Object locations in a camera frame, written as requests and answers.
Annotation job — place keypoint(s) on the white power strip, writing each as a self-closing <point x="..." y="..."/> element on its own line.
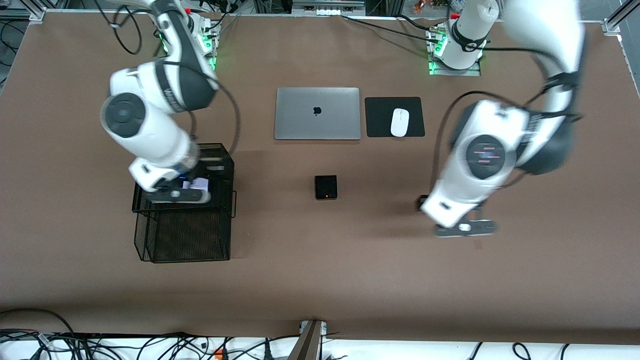
<point x="327" y="10"/>

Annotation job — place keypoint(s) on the silver closed laptop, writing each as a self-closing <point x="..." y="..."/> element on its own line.
<point x="300" y="125"/>

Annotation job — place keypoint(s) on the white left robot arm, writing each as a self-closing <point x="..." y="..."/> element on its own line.
<point x="500" y="120"/>

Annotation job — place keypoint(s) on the white computer mouse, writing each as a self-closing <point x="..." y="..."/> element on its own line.
<point x="400" y="122"/>

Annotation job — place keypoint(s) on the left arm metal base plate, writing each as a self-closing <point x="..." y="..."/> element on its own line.
<point x="450" y="73"/>

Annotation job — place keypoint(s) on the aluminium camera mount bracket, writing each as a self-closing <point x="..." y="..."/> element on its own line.
<point x="310" y="340"/>

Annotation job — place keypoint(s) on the black mouse pad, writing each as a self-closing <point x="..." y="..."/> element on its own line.
<point x="380" y="120"/>

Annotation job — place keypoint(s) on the black phone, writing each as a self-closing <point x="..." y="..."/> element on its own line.
<point x="325" y="185"/>

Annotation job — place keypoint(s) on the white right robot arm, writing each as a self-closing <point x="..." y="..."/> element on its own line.
<point x="150" y="130"/>

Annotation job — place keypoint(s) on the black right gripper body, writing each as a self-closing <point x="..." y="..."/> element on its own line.
<point x="196" y="173"/>

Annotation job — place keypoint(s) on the lilac phone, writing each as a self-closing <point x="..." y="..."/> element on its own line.
<point x="197" y="185"/>

